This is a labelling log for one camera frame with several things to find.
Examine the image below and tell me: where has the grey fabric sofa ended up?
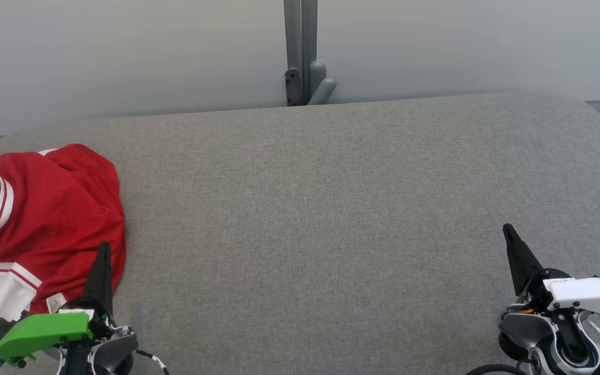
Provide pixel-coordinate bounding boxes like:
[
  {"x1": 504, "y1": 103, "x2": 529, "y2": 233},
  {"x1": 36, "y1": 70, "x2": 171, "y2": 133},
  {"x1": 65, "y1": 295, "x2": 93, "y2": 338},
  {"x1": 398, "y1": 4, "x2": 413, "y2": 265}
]
[{"x1": 0, "y1": 93, "x2": 600, "y2": 375}]

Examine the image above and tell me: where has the grey metal wall post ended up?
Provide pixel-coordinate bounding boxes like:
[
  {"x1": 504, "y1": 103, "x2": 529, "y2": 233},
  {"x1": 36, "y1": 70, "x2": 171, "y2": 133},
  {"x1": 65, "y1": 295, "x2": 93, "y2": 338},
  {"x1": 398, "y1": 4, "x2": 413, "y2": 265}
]
[{"x1": 283, "y1": 0, "x2": 337, "y2": 107}]

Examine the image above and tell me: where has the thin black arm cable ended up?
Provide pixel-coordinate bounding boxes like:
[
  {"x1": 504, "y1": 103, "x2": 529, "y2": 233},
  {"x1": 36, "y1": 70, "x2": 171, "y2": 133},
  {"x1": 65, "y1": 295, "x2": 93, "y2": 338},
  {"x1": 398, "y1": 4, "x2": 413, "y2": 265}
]
[
  {"x1": 133, "y1": 348, "x2": 170, "y2": 375},
  {"x1": 466, "y1": 363, "x2": 522, "y2": 375}
]

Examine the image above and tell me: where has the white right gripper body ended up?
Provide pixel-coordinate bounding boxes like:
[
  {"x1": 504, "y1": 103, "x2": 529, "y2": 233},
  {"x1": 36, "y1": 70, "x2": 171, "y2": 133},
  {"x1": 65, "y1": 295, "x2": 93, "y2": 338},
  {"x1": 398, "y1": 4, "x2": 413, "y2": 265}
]
[{"x1": 520, "y1": 268, "x2": 600, "y2": 316}]

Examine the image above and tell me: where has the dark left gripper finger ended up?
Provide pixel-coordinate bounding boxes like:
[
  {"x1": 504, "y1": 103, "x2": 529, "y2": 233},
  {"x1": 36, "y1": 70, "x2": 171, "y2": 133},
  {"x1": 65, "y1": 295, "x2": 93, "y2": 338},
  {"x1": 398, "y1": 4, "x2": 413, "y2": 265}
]
[{"x1": 82, "y1": 242, "x2": 114, "y2": 314}]

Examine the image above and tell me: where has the red tank top white trim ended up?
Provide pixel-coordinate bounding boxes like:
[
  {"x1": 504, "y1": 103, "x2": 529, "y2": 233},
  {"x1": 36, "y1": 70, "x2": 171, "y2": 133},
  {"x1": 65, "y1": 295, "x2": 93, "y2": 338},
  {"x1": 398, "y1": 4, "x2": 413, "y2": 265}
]
[{"x1": 0, "y1": 143, "x2": 126, "y2": 271}]

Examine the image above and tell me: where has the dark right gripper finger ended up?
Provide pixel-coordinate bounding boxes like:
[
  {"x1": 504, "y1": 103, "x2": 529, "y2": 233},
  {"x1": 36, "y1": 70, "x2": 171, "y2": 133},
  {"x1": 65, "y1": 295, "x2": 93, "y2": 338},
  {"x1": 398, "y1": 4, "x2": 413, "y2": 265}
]
[{"x1": 503, "y1": 223, "x2": 545, "y2": 298}]

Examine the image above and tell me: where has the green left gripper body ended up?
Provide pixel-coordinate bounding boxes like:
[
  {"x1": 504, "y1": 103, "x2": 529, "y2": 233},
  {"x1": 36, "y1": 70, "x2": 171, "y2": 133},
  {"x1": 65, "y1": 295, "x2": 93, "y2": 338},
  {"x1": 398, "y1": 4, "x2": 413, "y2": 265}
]
[{"x1": 0, "y1": 296, "x2": 118, "y2": 366}]

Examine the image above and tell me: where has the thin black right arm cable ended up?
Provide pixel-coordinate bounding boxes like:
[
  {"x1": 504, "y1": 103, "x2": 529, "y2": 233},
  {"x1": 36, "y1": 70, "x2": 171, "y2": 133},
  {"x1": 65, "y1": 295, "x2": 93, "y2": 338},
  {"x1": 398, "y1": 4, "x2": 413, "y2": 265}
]
[{"x1": 466, "y1": 363, "x2": 522, "y2": 375}]

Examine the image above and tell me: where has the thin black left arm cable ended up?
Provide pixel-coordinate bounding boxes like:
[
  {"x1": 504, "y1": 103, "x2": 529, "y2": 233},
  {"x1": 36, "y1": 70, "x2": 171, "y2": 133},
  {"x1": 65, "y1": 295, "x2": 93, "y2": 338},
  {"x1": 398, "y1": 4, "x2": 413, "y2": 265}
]
[{"x1": 133, "y1": 348, "x2": 170, "y2": 375}]

